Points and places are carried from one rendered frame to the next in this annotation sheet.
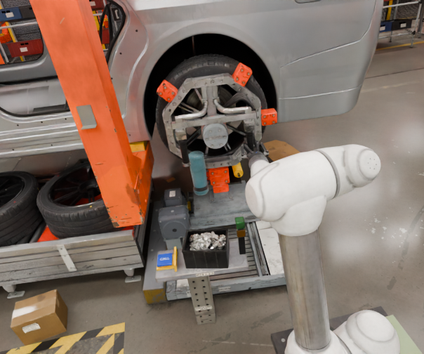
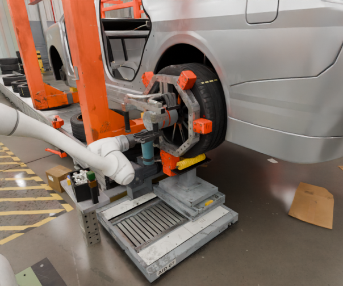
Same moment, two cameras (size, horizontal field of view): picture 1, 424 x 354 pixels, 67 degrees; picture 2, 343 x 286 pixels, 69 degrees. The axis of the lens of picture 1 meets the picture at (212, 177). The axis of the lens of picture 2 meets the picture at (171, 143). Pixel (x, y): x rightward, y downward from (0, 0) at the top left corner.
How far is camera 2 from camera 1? 1.53 m
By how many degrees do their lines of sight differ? 46
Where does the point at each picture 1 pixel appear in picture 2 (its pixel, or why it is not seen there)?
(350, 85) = (302, 130)
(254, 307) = (110, 261)
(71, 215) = not seen: hidden behind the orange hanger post
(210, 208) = (168, 186)
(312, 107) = (256, 138)
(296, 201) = not seen: outside the picture
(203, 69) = (172, 70)
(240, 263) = (84, 206)
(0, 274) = not seen: hidden behind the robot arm
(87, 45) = (74, 31)
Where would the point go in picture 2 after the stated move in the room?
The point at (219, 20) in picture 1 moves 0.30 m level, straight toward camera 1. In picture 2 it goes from (191, 33) to (148, 34)
